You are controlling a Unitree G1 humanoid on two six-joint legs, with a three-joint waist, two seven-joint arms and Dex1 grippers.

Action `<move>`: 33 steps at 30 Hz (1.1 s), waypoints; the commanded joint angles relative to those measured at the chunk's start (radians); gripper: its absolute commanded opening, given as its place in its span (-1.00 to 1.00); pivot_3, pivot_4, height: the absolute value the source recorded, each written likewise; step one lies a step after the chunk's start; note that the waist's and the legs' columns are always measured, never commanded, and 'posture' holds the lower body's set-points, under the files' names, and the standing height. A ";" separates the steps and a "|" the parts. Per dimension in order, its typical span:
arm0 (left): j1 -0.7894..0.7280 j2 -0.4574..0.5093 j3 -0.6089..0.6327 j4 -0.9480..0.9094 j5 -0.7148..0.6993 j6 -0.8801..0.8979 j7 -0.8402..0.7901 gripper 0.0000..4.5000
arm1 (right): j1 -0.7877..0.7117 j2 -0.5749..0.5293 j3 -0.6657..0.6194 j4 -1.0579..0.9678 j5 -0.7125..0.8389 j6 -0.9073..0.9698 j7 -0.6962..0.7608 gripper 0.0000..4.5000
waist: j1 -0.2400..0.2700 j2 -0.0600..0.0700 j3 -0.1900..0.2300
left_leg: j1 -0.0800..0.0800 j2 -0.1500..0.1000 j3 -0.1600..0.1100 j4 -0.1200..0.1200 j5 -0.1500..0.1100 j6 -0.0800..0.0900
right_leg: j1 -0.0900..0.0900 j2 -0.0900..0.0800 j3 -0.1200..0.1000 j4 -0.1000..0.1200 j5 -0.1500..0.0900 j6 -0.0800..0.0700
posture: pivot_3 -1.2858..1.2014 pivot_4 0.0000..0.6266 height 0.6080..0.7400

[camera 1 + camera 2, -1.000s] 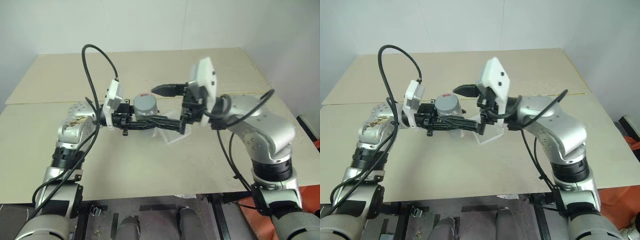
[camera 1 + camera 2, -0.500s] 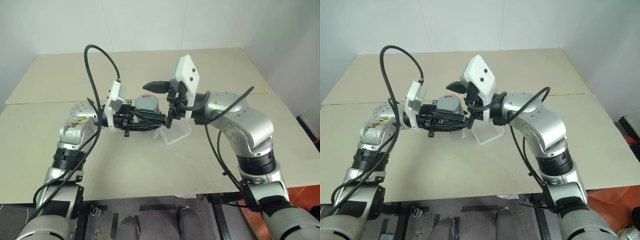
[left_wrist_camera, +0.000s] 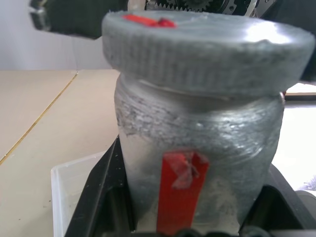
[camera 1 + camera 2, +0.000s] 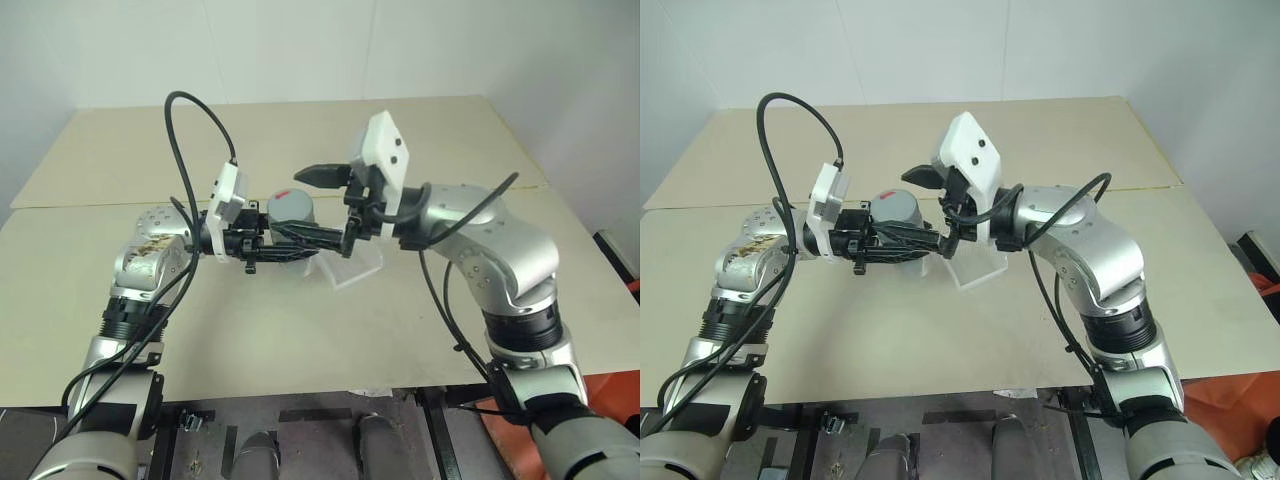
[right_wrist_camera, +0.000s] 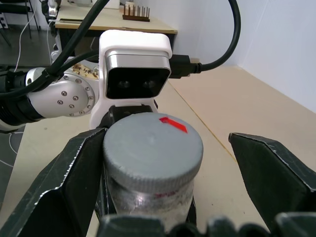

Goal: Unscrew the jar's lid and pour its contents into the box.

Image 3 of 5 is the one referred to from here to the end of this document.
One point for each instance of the grey tape-wrapped jar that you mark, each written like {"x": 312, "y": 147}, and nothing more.
{"x": 197, "y": 138}

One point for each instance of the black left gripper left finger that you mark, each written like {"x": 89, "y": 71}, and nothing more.
{"x": 98, "y": 197}

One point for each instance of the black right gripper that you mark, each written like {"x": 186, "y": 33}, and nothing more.
{"x": 187, "y": 3}

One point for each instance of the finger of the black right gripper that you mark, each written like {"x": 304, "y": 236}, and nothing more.
{"x": 79, "y": 17}
{"x": 296, "y": 14}

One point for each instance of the clear plastic box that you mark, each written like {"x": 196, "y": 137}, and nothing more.
{"x": 63, "y": 197}

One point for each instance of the grey ribbed jar lid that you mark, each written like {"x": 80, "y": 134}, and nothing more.
{"x": 202, "y": 47}

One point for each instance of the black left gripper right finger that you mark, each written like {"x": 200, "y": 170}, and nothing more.
{"x": 276, "y": 212}

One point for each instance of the tan flat board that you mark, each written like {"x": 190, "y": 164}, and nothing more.
{"x": 302, "y": 89}

